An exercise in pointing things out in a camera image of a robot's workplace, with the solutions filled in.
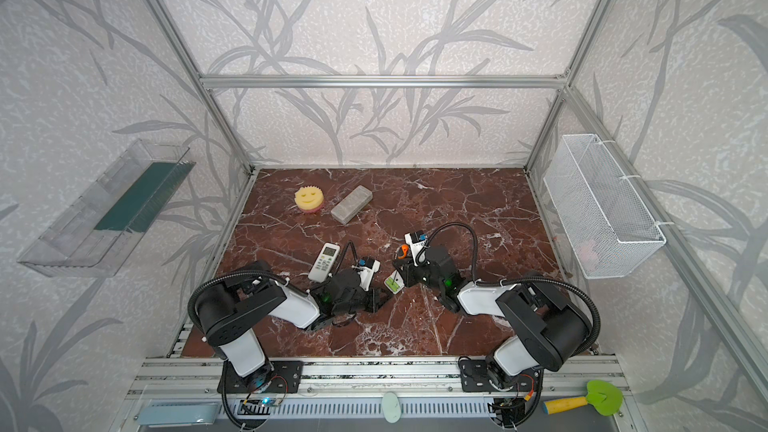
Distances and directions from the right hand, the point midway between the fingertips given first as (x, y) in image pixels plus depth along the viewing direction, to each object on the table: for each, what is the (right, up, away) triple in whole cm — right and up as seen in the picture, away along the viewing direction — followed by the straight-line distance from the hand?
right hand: (397, 253), depth 88 cm
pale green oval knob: (-1, -32, -20) cm, 37 cm away
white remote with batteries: (-1, -9, +1) cm, 9 cm away
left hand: (0, -10, -2) cm, 10 cm away
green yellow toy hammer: (+49, -30, -19) cm, 60 cm away
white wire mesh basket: (+44, +11, -27) cm, 53 cm away
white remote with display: (-23, -4, +5) cm, 24 cm away
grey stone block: (-17, +14, +18) cm, 28 cm away
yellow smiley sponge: (-33, +16, +20) cm, 42 cm away
